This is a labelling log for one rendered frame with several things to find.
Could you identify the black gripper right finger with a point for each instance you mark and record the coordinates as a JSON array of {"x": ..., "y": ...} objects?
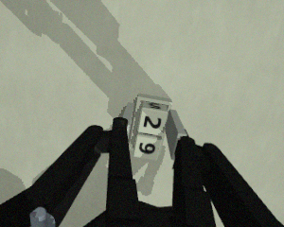
[{"x": 236, "y": 203}]

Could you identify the grey cube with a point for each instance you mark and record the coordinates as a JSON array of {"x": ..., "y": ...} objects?
[
  {"x": 152, "y": 118},
  {"x": 147, "y": 145}
]

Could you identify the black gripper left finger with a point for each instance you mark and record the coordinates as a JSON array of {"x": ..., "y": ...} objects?
[{"x": 48, "y": 200}]

